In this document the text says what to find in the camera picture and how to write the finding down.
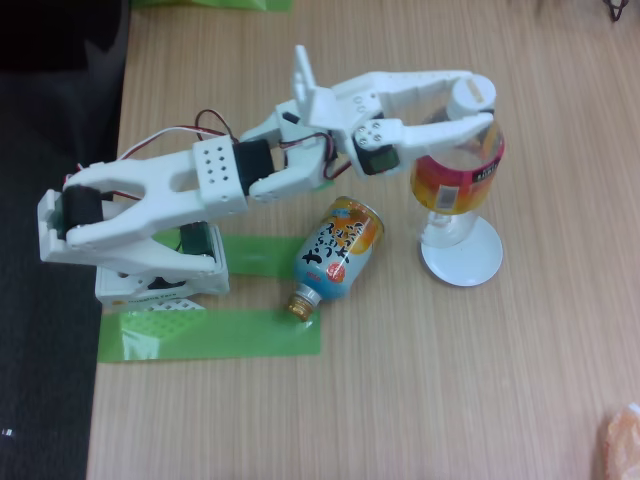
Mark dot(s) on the clear plastic bottle orange label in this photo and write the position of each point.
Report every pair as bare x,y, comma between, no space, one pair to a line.
455,185

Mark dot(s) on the blue orange aluminium bottle can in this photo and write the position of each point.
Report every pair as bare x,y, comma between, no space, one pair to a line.
335,250

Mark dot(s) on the green paper label sticker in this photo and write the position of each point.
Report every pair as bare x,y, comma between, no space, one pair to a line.
326,185

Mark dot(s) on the white round plate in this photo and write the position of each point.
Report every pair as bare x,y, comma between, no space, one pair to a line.
470,265

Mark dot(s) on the green plastic sheet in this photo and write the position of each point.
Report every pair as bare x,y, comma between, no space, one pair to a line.
210,4

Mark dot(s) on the short green tape strip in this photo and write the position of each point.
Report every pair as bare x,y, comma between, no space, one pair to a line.
260,255

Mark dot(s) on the long green tape strip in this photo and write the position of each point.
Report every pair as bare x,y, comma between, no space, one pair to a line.
225,335

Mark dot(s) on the person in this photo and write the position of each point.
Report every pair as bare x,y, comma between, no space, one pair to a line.
45,30

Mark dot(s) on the orange plastic bag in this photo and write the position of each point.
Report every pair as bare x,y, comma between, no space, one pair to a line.
625,445

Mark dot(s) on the white empty camera mount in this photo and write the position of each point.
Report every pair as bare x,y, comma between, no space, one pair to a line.
310,95

